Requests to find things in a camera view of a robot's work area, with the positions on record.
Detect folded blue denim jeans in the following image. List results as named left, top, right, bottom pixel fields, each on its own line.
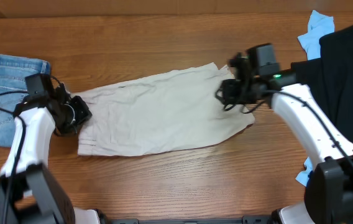
left=0, top=54, right=51, bottom=147

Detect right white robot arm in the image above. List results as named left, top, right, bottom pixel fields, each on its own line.
left=215, top=54, right=353, bottom=223

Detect left black cable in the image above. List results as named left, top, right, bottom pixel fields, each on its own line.
left=0, top=74, right=81, bottom=224

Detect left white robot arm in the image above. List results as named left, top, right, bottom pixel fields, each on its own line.
left=0, top=96, right=108, bottom=223

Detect beige khaki shorts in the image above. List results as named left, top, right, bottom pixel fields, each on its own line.
left=78, top=63, right=255, bottom=156

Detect black garment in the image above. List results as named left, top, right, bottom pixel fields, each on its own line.
left=290, top=24, right=353, bottom=224

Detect light blue cloth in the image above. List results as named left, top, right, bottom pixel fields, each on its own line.
left=296, top=10, right=335, bottom=187

